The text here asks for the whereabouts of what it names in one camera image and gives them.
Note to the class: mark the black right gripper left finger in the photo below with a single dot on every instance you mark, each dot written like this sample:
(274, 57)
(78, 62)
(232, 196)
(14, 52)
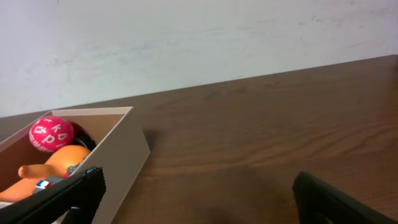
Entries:
(77, 198)

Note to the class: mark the black round knob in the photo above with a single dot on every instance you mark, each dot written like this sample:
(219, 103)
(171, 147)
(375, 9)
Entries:
(84, 140)

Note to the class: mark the red number ball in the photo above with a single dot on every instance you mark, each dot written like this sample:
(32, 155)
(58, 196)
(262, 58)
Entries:
(50, 133)

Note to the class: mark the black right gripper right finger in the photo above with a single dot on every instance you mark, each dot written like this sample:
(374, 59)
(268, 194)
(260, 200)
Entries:
(319, 202)

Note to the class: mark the orange dinosaur toy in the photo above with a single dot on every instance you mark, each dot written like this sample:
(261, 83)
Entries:
(25, 186)

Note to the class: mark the white cardboard box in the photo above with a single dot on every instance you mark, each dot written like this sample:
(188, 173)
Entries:
(121, 150)

